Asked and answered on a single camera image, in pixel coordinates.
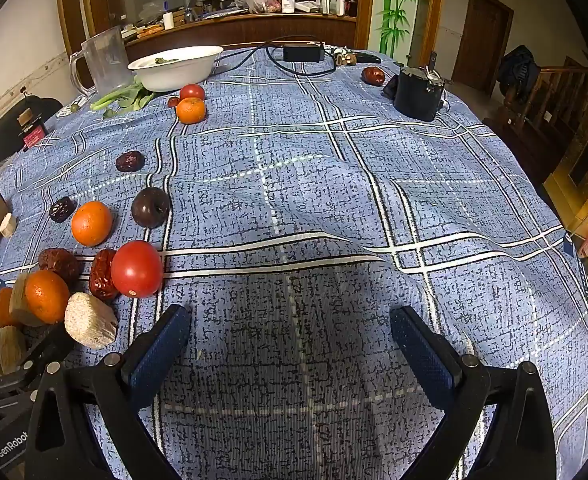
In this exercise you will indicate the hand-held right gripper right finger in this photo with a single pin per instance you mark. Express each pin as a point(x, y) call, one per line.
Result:
point(426, 355)

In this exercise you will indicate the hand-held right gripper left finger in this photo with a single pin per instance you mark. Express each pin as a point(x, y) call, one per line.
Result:
point(156, 360)

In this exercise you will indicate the large red tomato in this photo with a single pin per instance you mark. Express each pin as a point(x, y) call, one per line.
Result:
point(136, 270)

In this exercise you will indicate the dried red date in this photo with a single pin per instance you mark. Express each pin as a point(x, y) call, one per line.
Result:
point(103, 275)
point(59, 262)
point(129, 161)
point(62, 209)
point(373, 76)

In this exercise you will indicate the dark purple plum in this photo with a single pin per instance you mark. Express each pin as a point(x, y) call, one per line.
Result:
point(150, 207)

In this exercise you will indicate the red box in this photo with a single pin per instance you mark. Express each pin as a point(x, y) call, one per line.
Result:
point(33, 136)

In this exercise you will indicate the blue plaid tablecloth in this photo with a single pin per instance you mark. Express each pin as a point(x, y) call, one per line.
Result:
point(299, 185)

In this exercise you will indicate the black sofa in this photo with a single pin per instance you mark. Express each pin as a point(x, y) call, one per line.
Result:
point(14, 110)

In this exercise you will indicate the black cylindrical container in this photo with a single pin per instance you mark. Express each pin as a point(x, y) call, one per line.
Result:
point(416, 97)

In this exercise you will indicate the tiny red date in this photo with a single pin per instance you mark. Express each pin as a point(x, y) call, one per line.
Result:
point(173, 102)

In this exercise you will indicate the green leafy vegetables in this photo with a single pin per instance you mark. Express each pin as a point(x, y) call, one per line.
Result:
point(124, 97)

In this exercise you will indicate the small red tomato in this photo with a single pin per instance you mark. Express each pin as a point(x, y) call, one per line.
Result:
point(192, 91)

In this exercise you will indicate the black metal clip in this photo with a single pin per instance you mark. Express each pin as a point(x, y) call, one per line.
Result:
point(431, 74)

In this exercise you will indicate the white bowl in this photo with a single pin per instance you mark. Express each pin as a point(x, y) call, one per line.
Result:
point(174, 72)

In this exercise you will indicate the wooden stair railing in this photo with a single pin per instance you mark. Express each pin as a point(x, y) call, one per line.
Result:
point(554, 95)

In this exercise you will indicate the clear plastic pitcher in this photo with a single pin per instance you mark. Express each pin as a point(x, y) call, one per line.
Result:
point(106, 60)

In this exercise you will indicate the dark jacket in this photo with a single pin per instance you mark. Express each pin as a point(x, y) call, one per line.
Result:
point(519, 67)

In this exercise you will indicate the wooden door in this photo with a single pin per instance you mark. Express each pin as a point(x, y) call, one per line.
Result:
point(481, 45)

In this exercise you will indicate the white paper roll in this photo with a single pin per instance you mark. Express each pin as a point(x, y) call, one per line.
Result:
point(168, 20)

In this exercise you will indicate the wooden glass cabinet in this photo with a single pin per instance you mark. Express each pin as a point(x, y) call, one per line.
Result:
point(274, 27)

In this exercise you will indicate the green bamboo wall decal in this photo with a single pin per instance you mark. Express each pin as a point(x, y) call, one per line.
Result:
point(396, 5)

